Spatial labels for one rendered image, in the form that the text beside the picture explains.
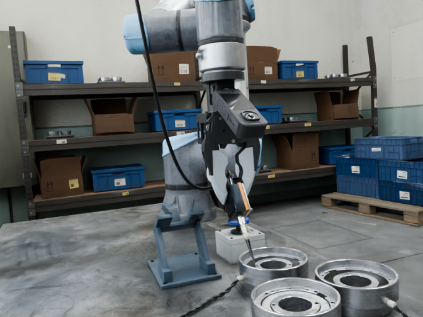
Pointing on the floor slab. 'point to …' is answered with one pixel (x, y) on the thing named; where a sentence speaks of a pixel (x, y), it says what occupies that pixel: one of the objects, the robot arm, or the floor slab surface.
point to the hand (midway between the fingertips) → (234, 196)
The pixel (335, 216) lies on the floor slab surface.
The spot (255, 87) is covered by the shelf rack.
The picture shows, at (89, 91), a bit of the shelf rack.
